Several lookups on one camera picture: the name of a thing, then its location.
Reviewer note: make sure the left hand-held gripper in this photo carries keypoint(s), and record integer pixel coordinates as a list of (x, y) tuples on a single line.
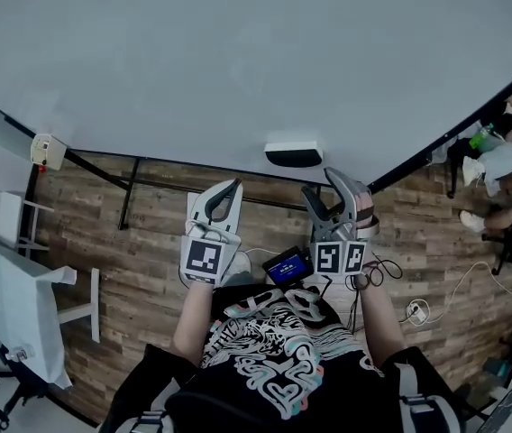
[(204, 260)]

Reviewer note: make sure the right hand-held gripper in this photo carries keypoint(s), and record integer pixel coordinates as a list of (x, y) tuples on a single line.
[(328, 257)]

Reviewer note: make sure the white black box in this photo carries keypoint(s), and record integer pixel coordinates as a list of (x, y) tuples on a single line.
[(293, 156)]

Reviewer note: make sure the black device with blue screen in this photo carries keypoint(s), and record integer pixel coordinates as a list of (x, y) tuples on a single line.
[(288, 269)]

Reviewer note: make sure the white power adapter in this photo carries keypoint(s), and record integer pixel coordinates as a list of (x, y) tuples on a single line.
[(417, 312)]

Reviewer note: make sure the person's right hand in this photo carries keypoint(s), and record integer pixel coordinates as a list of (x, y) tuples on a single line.
[(365, 205)]

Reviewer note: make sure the beige box with red button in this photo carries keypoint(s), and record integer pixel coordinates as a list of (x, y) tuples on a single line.
[(48, 150)]

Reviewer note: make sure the small teal object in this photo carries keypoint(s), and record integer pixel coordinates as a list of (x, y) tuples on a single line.
[(504, 368)]

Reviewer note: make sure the black patterned T-shirt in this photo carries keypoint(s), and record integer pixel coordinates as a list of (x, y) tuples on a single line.
[(274, 359)]

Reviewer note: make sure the person's left forearm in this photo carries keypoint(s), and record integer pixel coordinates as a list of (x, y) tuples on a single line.
[(195, 323)]

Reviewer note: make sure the black swivel chair base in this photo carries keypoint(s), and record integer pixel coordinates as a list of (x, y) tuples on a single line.
[(17, 395)]

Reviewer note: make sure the small metal table clip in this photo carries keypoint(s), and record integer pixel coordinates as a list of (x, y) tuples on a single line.
[(19, 353)]

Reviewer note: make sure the frosted glass door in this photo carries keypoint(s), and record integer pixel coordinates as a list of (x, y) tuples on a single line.
[(3, 131)]

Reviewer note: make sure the dark oval board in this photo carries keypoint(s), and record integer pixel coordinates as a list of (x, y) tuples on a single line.
[(506, 406)]

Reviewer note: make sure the person's right forearm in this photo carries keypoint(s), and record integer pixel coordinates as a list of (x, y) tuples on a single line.
[(380, 323)]

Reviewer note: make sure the green plastic bottle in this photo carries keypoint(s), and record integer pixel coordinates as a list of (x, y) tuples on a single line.
[(480, 135)]

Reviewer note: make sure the person's white shoe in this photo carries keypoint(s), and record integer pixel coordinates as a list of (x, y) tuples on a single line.
[(240, 264)]

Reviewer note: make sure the white covered table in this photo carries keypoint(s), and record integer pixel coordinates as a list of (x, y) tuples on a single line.
[(12, 296)]

